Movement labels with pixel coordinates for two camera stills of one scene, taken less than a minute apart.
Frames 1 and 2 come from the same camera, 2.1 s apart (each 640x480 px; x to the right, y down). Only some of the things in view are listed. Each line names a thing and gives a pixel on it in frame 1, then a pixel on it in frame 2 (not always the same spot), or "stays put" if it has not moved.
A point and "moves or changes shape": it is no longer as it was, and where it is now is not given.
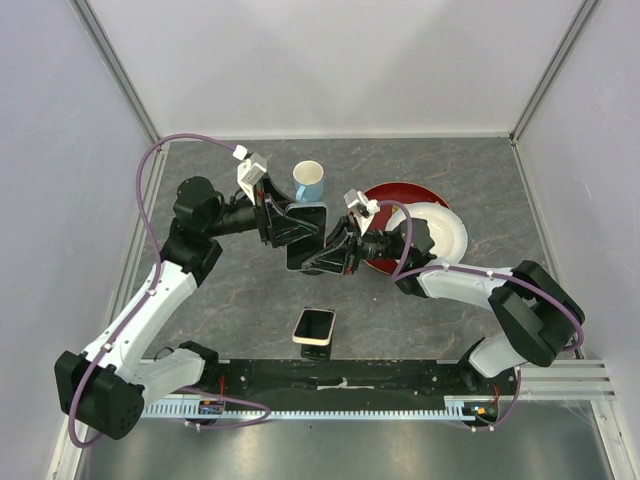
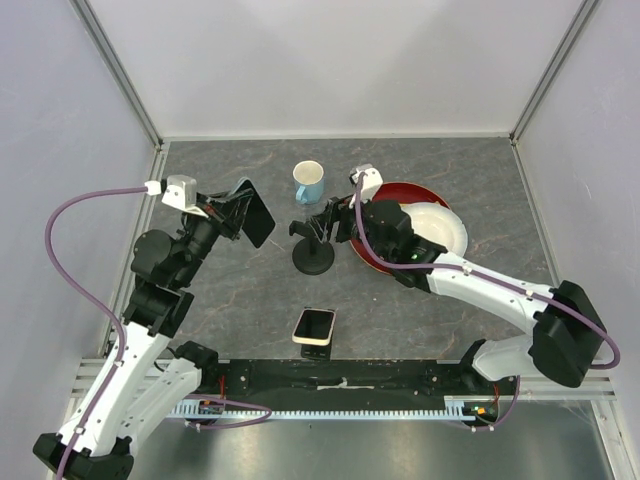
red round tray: [390, 195] stays put
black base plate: [349, 380] stays put
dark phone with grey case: [301, 251] moves or changes shape
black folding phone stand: [315, 352] stays put
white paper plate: [446, 228] stays put
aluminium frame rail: [566, 380] stays put
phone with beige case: [315, 327] stays put
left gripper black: [282, 228] -> [228, 215]
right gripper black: [348, 237] -> [334, 211]
